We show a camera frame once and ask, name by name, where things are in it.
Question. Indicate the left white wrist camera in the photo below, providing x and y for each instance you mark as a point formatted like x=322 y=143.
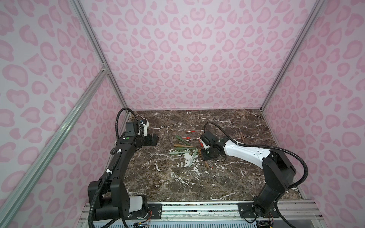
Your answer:
x=144 y=126

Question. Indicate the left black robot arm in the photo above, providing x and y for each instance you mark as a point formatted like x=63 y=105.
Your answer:
x=108 y=196

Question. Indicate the green pen middle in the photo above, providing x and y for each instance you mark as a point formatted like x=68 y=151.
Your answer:
x=184 y=148

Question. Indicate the diagonal aluminium frame bar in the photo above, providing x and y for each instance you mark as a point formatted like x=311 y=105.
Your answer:
x=16 y=199

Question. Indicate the green pen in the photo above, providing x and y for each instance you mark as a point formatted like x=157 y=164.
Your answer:
x=184 y=148
x=178 y=152
x=182 y=140

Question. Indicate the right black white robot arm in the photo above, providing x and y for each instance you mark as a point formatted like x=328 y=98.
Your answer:
x=277 y=170

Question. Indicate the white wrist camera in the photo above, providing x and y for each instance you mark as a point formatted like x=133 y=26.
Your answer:
x=206 y=142
x=144 y=126

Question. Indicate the green pen vertical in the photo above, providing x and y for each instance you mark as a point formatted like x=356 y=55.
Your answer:
x=193 y=157

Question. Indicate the green pen lower left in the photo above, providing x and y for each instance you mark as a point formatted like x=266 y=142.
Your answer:
x=178 y=152

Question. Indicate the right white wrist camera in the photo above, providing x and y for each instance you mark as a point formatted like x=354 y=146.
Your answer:
x=206 y=142

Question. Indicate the green pen upper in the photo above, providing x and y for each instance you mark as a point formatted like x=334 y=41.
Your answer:
x=182 y=140

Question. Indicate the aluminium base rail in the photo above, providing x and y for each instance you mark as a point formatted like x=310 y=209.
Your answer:
x=231 y=214

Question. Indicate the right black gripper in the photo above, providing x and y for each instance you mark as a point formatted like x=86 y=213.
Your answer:
x=205 y=157

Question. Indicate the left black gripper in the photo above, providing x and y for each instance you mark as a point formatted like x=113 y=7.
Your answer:
x=154 y=139

